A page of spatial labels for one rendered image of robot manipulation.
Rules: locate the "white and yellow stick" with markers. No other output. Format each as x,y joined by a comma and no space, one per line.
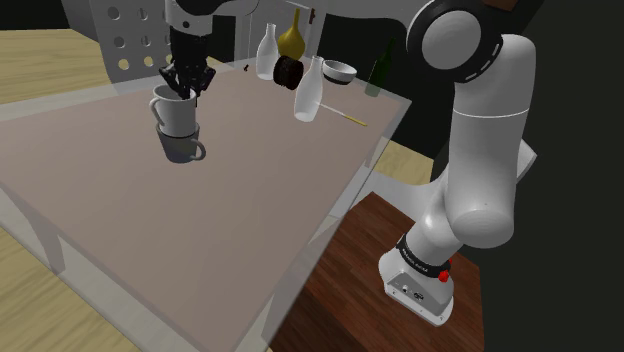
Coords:
343,115

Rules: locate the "small white bottle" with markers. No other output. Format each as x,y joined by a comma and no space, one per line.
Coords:
266,58

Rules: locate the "black cylinder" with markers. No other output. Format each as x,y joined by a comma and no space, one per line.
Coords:
288,72

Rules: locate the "grey mug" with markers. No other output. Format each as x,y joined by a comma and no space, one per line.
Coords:
179,148

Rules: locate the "brown wooden robot stand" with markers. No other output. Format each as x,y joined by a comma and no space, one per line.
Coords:
351,292

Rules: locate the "white mug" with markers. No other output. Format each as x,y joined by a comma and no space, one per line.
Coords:
176,116

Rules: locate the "tall white bottle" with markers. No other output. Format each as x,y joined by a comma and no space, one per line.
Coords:
308,95

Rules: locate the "white bowl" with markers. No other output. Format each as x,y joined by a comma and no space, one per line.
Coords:
340,72

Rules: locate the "white chair with round holes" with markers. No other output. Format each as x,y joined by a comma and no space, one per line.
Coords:
100,48

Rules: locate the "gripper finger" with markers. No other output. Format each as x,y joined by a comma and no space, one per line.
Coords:
168,75
204,79

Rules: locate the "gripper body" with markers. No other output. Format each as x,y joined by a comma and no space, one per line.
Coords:
189,51

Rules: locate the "grey table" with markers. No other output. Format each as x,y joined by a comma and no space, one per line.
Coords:
195,224

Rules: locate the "yellow vase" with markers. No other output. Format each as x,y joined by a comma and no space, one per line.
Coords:
291,43

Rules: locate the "green bottle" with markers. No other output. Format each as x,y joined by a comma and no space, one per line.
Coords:
379,73

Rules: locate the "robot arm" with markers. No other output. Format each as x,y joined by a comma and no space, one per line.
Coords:
480,161

